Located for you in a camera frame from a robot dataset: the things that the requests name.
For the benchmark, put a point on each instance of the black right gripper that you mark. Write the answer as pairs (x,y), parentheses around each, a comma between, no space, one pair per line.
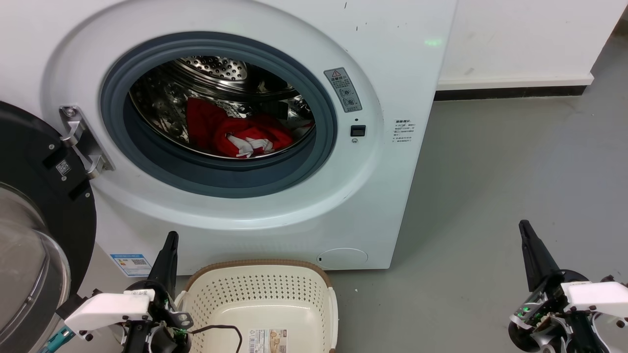
(544,314)

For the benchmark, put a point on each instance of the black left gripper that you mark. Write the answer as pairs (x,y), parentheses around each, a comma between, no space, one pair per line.
(169,314)

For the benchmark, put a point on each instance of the red and white garment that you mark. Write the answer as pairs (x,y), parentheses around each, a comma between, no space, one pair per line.
(255,132)

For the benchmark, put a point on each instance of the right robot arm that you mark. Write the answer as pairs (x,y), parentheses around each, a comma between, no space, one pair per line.
(584,336)

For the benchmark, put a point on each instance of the cream perforated laundry basket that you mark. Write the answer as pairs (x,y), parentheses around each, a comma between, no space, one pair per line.
(265,294)

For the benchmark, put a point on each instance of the stainless steel washing machine drum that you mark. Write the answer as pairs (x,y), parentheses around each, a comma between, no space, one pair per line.
(162,103)

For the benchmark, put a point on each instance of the black round washer door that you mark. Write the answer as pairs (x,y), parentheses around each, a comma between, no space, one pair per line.
(34,147)

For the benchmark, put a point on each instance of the blue energy label sticker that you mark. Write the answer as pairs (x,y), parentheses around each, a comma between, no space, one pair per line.
(131,264)

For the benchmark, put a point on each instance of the grey rubber door gasket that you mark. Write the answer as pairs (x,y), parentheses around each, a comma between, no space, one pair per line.
(216,179)

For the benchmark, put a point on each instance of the white QR code sticker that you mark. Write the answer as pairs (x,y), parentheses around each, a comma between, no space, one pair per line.
(63,167)

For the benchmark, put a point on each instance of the silver metal door hinge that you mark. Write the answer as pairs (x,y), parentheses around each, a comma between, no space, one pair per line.
(84,142)

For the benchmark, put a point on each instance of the white front-load washing machine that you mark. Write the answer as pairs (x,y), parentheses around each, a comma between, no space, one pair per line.
(382,186)

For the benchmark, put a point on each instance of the round white filter cover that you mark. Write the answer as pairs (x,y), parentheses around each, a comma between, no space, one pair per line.
(342,258)

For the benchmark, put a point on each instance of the small printed text label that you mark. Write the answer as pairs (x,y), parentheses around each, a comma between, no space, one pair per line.
(404,131)

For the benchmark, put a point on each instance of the grey warning sticker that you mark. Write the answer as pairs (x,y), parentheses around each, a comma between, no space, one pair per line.
(343,89)

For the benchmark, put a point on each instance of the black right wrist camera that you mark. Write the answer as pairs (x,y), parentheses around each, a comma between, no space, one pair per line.
(613,280)

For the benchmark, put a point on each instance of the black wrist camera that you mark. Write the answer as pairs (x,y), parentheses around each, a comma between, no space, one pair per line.
(613,280)
(73,306)

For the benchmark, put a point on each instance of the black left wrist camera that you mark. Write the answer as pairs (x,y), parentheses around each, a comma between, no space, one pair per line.
(73,306)

